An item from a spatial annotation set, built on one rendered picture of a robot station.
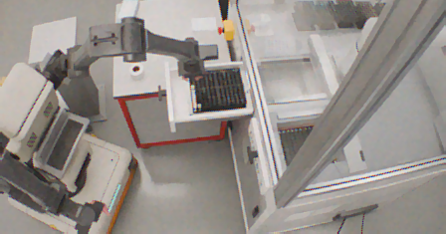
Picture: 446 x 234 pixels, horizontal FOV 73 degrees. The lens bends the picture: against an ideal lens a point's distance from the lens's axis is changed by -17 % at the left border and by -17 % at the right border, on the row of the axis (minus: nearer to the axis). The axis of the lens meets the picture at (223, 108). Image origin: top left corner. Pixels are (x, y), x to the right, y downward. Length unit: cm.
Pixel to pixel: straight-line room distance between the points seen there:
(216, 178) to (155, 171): 39
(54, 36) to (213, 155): 125
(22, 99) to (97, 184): 107
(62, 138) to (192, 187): 114
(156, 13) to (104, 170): 93
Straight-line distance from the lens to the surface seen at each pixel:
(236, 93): 148
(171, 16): 194
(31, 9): 351
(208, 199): 223
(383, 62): 53
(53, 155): 132
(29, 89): 110
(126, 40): 85
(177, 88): 157
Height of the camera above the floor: 217
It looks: 61 degrees down
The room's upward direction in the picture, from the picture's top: 7 degrees clockwise
